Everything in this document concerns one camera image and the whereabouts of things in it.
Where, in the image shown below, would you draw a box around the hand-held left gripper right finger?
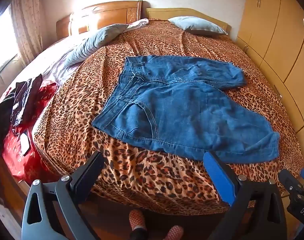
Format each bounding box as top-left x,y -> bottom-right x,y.
203,151 -> 288,240

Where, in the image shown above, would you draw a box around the red mesh slipper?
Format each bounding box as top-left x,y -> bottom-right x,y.
129,209 -> 148,233
165,225 -> 184,240

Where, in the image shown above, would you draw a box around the leopard print blanket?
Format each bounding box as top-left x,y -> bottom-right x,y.
32,18 -> 303,215

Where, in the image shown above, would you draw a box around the blue denim pants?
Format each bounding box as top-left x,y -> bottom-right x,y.
91,56 -> 280,165

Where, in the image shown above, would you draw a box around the dark maroon garment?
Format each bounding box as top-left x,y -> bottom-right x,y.
11,74 -> 43,127

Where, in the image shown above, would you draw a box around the window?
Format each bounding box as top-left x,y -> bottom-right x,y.
0,6 -> 20,80

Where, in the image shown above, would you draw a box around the dark green garment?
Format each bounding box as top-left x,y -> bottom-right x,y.
0,92 -> 16,155

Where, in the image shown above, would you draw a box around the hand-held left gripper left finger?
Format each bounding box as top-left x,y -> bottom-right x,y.
22,151 -> 105,240

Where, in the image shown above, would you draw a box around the light wooden wardrobe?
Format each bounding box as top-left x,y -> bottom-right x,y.
235,0 -> 304,178

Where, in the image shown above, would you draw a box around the pale pink bed sheet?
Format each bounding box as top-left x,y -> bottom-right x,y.
7,36 -> 79,90

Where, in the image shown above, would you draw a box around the dark orange wooden headboard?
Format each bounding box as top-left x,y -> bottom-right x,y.
56,0 -> 144,40

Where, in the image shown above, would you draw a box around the grey pillow on left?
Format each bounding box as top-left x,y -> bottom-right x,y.
63,19 -> 149,67

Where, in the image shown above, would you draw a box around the small white flat item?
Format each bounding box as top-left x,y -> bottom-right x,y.
20,133 -> 31,153

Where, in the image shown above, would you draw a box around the floral curtain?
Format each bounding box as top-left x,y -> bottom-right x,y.
10,0 -> 44,67

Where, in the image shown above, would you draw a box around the light wooden headboard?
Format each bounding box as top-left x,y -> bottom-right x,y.
145,7 -> 229,32

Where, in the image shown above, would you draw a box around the red patterned cloth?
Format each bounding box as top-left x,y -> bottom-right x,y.
2,81 -> 59,184

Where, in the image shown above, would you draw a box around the grey pillow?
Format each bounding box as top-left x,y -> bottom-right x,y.
63,19 -> 149,67
168,16 -> 228,36

